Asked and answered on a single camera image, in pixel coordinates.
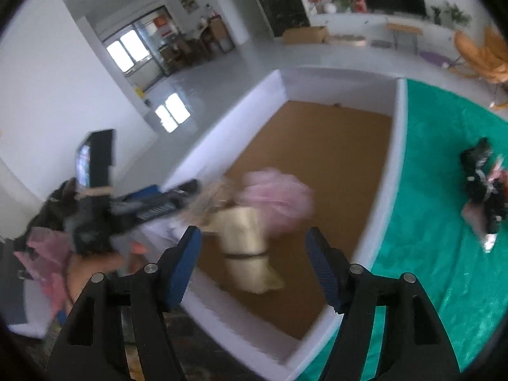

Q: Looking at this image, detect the white box with cardboard bottom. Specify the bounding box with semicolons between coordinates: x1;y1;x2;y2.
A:
139;67;409;381

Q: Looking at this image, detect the large green potted plant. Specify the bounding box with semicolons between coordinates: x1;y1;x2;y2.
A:
442;1;471;28

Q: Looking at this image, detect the wooden dining furniture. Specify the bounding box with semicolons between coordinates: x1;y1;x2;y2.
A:
159;14;235;76

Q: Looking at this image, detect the beige cloth with band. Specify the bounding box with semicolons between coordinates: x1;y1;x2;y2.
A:
212;204;286;294

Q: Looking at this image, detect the tall black cabinet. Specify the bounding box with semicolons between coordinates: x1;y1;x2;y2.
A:
242;0;311;38

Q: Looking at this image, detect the person's pink clothing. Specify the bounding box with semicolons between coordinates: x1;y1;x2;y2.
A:
16;226;74;314

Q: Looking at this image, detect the dark cloth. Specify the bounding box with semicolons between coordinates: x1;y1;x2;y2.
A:
26;178;80;243

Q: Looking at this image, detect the pink bath pouf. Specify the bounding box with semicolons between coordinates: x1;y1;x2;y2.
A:
238;169;316;239

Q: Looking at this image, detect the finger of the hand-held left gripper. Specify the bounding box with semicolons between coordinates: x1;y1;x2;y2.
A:
135;180;199;223
119;184;161;207

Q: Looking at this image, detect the purple floor mat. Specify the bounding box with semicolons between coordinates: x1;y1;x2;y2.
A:
418;50;451;66

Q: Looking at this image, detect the black plastic bag roll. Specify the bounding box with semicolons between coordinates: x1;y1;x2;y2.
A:
459;137;508;235

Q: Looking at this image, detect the person's left hand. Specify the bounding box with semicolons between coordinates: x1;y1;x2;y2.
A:
65;242;147;314

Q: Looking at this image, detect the wooden stool with metal legs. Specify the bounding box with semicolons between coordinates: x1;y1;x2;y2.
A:
387;23;422;54

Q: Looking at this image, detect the orange lounge chair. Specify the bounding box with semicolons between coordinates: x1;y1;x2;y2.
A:
452;28;508;86

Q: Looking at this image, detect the white television cabinet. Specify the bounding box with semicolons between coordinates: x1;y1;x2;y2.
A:
311;11;469;54

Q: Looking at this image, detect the glass balcony door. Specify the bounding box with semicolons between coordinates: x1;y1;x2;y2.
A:
101;6;179;76

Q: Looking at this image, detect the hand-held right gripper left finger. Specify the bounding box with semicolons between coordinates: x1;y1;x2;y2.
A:
48;225;203;381

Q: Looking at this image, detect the round beige tray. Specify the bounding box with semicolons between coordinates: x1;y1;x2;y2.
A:
327;34;368;47

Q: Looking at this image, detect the brown cardboard box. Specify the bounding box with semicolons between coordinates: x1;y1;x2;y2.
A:
282;26;328;45

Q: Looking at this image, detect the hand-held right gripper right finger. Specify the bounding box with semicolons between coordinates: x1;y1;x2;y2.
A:
305;226;461;381

